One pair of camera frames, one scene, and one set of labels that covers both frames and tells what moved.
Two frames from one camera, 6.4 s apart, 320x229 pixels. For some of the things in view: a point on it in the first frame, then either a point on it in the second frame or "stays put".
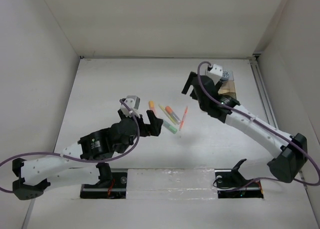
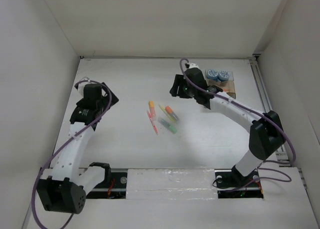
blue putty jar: (225, 75) stays put
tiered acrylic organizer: (228, 86) stays put
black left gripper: (156, 124) → (113, 100)
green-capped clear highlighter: (171, 128) stays put
